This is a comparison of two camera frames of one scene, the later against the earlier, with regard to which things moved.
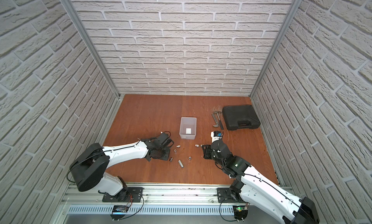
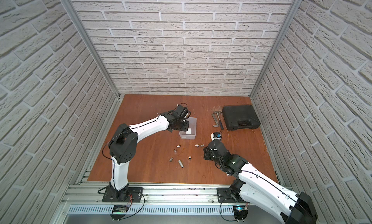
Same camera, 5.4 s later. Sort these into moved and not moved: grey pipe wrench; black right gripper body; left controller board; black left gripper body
Moved: black left gripper body
Not moved: left controller board; grey pipe wrench; black right gripper body
